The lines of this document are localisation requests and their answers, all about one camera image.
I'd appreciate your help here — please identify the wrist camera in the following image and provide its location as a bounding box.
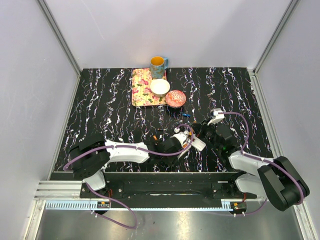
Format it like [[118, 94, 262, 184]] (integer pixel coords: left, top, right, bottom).
[[207, 108, 225, 126], [172, 127, 190, 148]]

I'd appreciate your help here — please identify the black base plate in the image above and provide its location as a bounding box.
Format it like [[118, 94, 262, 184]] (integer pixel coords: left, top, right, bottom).
[[79, 172, 256, 210]]

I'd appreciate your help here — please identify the orange patterned bowl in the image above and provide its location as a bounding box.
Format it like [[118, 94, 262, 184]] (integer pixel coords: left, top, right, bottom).
[[165, 90, 187, 108]]

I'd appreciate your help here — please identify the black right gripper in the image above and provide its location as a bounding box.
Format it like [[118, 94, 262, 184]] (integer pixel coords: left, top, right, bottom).
[[191, 118, 221, 152]]

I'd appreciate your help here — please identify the purple cable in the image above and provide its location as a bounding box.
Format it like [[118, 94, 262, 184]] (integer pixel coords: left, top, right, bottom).
[[199, 111, 306, 218], [62, 123, 195, 230]]

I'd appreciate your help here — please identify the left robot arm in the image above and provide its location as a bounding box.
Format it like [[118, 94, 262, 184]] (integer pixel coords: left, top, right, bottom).
[[63, 133, 187, 198]]

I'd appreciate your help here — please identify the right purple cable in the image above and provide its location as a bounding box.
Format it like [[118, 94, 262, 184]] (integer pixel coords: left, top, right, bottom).
[[199, 111, 306, 218]]

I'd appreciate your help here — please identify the white remote with orange label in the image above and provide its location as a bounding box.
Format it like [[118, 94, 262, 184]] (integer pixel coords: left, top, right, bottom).
[[177, 145, 192, 159]]

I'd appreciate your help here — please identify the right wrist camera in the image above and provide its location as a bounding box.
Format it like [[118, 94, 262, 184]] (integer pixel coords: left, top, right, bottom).
[[207, 108, 225, 126]]

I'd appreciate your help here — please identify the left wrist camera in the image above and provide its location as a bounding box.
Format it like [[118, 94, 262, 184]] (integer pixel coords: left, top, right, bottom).
[[172, 127, 190, 148]]

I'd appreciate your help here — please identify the blue butterfly mug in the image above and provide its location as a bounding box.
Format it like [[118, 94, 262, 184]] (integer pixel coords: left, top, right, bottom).
[[150, 56, 169, 79]]

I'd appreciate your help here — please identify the floral rectangular tray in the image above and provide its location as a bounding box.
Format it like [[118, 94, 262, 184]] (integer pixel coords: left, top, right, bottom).
[[131, 68, 166, 107]]

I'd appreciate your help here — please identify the white remote control with batteries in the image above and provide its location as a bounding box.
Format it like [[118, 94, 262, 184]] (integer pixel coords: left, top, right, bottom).
[[191, 137, 206, 152]]

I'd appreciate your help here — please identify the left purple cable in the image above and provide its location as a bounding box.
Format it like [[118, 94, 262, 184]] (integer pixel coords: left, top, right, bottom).
[[62, 123, 195, 230]]

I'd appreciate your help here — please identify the white bowl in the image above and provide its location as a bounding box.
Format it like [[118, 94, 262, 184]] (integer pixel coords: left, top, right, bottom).
[[150, 78, 171, 97]]

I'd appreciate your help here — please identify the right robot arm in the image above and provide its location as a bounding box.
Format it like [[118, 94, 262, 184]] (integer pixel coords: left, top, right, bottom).
[[192, 121, 310, 212]]

